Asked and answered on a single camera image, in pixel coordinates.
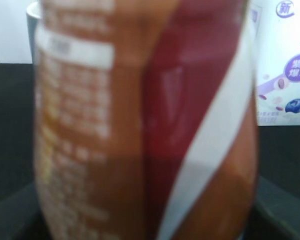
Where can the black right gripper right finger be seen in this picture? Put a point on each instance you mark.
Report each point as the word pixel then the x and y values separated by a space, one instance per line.
pixel 274 216

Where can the grey ceramic mug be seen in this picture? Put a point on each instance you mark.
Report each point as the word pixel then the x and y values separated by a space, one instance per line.
pixel 33 15

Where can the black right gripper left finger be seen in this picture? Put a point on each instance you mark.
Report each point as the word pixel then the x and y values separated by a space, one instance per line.
pixel 21 217

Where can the brown coffee drink bottle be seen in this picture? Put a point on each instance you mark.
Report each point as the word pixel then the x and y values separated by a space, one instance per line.
pixel 145 119

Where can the white blueberry milk carton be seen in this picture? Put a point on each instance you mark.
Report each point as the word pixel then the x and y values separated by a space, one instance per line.
pixel 277 36

